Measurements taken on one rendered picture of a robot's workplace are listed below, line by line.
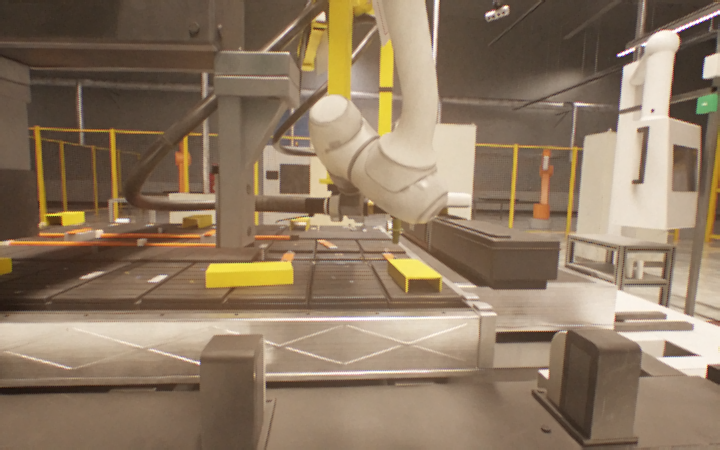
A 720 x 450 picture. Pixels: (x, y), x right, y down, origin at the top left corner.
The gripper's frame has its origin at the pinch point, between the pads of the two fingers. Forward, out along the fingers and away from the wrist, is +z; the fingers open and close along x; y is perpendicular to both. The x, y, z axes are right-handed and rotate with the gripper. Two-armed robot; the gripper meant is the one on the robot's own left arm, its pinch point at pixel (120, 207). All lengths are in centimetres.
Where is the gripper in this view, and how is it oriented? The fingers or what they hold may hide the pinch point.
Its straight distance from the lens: 25.1
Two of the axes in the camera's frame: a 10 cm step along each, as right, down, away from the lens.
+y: 0.1, -1.1, 9.9
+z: -0.3, 9.9, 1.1
